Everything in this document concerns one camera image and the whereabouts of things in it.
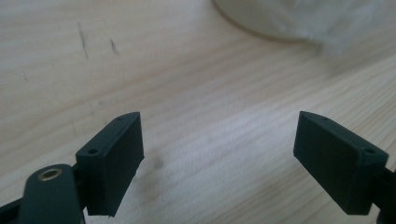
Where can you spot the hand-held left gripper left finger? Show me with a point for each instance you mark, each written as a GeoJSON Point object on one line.
{"type": "Point", "coordinates": [109, 161]}

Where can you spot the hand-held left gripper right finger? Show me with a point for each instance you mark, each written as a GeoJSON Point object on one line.
{"type": "Point", "coordinates": [336, 161]}

